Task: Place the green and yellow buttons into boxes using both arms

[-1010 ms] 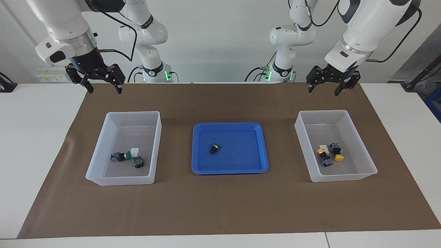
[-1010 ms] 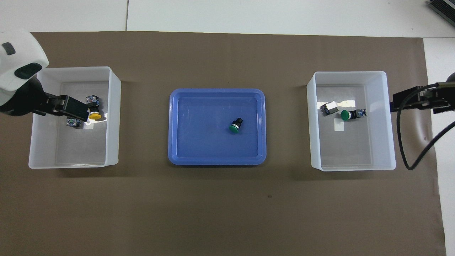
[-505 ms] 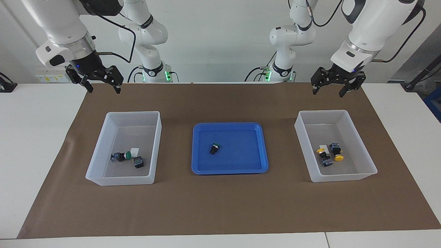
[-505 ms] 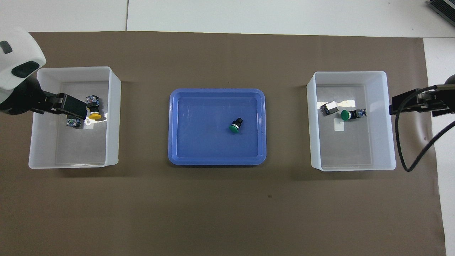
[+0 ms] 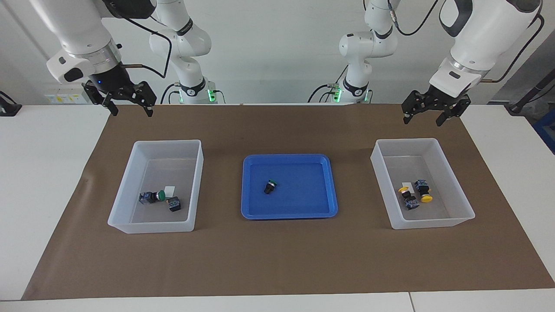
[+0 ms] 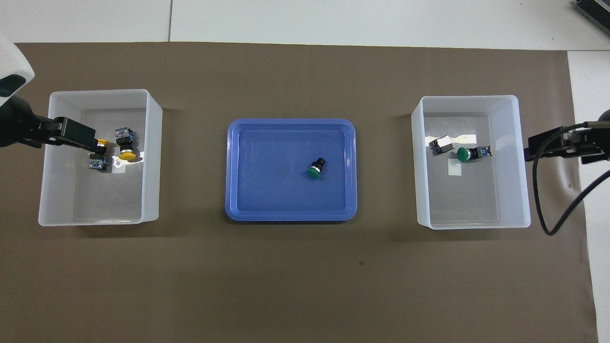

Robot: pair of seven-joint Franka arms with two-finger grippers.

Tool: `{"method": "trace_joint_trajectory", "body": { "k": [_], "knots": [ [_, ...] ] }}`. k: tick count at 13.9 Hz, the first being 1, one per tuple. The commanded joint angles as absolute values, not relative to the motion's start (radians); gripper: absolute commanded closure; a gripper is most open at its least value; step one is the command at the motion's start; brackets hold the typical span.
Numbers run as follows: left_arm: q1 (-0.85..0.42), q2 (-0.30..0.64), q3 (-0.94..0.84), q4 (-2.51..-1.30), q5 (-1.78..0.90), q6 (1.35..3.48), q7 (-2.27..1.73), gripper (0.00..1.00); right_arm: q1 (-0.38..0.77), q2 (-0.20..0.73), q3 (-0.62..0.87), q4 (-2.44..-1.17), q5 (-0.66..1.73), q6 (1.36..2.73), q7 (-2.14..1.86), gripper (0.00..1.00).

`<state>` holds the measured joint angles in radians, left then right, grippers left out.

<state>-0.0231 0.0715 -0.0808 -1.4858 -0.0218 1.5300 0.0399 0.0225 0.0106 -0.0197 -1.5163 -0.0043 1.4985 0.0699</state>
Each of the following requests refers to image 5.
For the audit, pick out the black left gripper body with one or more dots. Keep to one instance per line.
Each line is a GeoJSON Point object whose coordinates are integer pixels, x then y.
{"type": "Point", "coordinates": [442, 97]}

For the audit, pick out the blue crate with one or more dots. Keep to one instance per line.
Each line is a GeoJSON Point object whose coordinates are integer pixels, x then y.
{"type": "Point", "coordinates": [547, 130]}

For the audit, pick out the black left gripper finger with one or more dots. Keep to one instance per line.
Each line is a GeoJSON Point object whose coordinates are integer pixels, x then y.
{"type": "Point", "coordinates": [455, 110]}
{"type": "Point", "coordinates": [416, 100]}

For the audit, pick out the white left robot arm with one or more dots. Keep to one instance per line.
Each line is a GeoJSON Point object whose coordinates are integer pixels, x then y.
{"type": "Point", "coordinates": [477, 39]}

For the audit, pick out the white wall socket trunking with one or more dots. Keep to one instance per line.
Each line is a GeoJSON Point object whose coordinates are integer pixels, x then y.
{"type": "Point", "coordinates": [65, 95]}

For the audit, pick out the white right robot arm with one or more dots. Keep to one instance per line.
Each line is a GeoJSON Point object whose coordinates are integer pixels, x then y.
{"type": "Point", "coordinates": [82, 34]}

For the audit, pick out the blue plastic tray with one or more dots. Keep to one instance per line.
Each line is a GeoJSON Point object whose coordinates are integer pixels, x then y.
{"type": "Point", "coordinates": [303, 195]}

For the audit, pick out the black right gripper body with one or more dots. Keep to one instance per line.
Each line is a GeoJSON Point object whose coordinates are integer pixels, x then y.
{"type": "Point", "coordinates": [108, 80]}

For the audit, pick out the yellow push button switch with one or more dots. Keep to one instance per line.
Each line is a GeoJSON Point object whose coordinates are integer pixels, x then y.
{"type": "Point", "coordinates": [410, 202]}
{"type": "Point", "coordinates": [422, 187]}

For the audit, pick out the brown paper table mat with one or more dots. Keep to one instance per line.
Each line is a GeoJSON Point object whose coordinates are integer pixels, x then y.
{"type": "Point", "coordinates": [277, 260]}

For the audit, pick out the green push button with block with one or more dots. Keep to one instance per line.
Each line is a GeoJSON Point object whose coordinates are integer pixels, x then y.
{"type": "Point", "coordinates": [151, 197]}

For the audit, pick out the translucent white plastic box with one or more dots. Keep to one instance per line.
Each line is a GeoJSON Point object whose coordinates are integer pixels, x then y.
{"type": "Point", "coordinates": [173, 169]}
{"type": "Point", "coordinates": [433, 212]}

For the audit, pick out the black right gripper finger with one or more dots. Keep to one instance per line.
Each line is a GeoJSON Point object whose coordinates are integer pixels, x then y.
{"type": "Point", "coordinates": [99, 95]}
{"type": "Point", "coordinates": [145, 93]}

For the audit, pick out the black switch contact block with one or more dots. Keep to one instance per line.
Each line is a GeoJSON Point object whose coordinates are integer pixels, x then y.
{"type": "Point", "coordinates": [174, 204]}

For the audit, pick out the white paper label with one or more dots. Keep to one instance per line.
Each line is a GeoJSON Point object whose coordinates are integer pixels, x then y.
{"type": "Point", "coordinates": [170, 190]}
{"type": "Point", "coordinates": [407, 185]}

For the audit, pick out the black desk clamp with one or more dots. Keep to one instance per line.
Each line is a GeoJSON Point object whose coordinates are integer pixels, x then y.
{"type": "Point", "coordinates": [8, 106]}

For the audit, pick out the green push button without block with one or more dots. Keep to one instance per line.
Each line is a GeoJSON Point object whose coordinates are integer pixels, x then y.
{"type": "Point", "coordinates": [269, 187]}

